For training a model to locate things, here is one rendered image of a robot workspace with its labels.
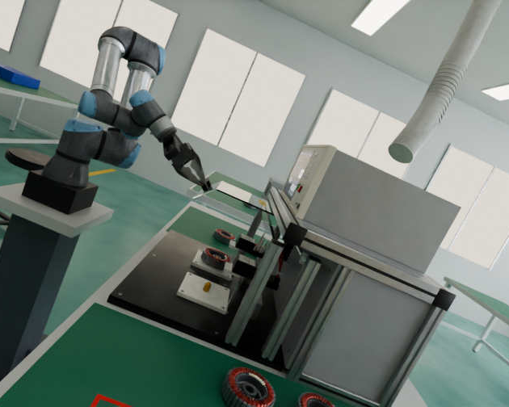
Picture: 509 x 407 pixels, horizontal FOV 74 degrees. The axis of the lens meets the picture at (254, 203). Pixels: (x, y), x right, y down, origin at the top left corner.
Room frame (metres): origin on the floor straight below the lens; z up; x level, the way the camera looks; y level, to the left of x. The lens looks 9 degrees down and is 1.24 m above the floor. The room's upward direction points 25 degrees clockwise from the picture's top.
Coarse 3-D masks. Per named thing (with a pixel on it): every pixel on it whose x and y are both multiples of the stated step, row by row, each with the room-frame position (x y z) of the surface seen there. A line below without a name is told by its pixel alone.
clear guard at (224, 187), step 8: (216, 184) 1.23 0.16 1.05; (224, 184) 1.24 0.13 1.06; (200, 192) 1.12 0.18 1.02; (208, 192) 1.07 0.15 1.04; (224, 192) 1.07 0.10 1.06; (232, 192) 1.14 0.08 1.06; (240, 192) 1.22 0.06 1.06; (248, 192) 1.31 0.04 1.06; (240, 200) 1.08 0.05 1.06; (248, 200) 1.12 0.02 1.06; (256, 200) 1.20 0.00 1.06; (264, 200) 1.30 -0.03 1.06; (264, 208) 1.11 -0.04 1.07
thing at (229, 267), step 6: (240, 258) 0.96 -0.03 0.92; (246, 258) 0.99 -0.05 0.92; (228, 264) 0.99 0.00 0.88; (234, 264) 0.96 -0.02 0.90; (240, 264) 0.95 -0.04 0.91; (246, 264) 0.95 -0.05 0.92; (252, 264) 0.96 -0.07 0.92; (228, 270) 0.95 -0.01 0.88; (234, 270) 0.94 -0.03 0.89; (240, 270) 0.94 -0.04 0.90; (246, 270) 0.95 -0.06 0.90; (252, 270) 0.95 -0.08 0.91; (240, 276) 0.95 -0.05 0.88; (246, 276) 0.95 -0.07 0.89; (252, 276) 0.95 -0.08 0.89; (270, 276) 1.00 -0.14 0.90; (270, 282) 0.95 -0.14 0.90; (276, 288) 0.95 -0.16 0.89
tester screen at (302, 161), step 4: (300, 156) 1.26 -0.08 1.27; (304, 156) 1.18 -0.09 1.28; (308, 156) 1.10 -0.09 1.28; (300, 160) 1.22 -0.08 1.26; (304, 160) 1.14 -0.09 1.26; (308, 160) 1.07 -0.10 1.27; (296, 164) 1.27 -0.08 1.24; (300, 164) 1.18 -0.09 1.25; (304, 164) 1.11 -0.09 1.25; (296, 168) 1.23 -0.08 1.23; (304, 168) 1.07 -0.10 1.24; (292, 172) 1.26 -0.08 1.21; (296, 172) 1.19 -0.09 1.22; (292, 176) 1.22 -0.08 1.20; (296, 176) 1.15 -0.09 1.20; (288, 180) 1.26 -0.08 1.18; (292, 180) 1.18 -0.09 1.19; (296, 180) 1.11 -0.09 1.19; (288, 184) 1.22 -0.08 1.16; (284, 188) 1.27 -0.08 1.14
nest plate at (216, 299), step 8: (184, 280) 0.97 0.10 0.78; (192, 280) 1.00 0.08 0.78; (200, 280) 1.02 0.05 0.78; (184, 288) 0.92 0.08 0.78; (192, 288) 0.95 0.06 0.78; (200, 288) 0.97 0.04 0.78; (216, 288) 1.01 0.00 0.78; (224, 288) 1.04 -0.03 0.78; (184, 296) 0.89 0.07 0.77; (192, 296) 0.90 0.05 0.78; (200, 296) 0.92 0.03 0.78; (208, 296) 0.94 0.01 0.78; (216, 296) 0.96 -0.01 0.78; (224, 296) 0.98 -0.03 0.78; (208, 304) 0.90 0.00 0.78; (216, 304) 0.91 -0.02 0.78; (224, 304) 0.93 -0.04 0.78; (224, 312) 0.90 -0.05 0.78
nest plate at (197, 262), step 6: (198, 252) 1.25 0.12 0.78; (198, 258) 1.18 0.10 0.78; (192, 264) 1.13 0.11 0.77; (198, 264) 1.14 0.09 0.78; (204, 264) 1.16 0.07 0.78; (204, 270) 1.14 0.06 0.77; (210, 270) 1.14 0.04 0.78; (216, 270) 1.16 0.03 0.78; (222, 270) 1.18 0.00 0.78; (222, 276) 1.14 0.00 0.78; (228, 276) 1.15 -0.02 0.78
